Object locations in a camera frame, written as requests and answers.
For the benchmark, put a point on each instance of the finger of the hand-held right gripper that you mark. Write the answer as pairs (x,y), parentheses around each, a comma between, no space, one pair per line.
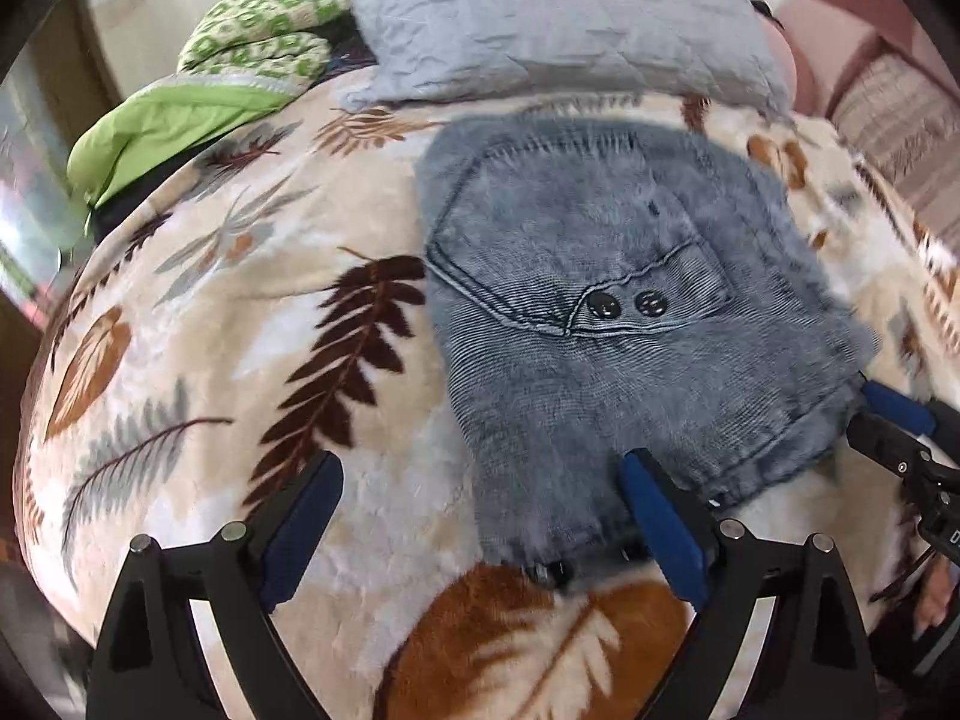
(896,405)
(885,439)

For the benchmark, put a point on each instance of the person's right hand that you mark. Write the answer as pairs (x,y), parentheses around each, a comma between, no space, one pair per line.
(941,600)

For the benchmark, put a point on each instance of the green patterned pillow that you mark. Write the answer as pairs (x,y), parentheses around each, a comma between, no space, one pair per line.
(262,22)

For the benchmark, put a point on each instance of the striped beige cushion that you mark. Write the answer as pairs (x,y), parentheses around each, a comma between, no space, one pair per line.
(900,127)

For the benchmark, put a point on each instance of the grey denim garment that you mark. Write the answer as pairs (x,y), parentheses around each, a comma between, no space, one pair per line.
(600,240)

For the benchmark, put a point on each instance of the leaf print fleece blanket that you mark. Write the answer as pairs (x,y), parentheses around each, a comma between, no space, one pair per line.
(225,315)

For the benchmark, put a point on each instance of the lime green quilt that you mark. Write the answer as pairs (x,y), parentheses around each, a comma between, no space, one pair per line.
(150,127)

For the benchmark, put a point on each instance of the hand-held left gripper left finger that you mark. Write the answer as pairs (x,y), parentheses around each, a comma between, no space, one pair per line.
(300,532)

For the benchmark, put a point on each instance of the grey pillow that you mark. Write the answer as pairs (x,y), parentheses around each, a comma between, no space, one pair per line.
(540,7)

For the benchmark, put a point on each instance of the pink cloth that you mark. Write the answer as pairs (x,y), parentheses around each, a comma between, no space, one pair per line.
(832,37)

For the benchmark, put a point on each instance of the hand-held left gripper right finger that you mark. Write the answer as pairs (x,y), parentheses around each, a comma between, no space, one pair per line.
(664,525)

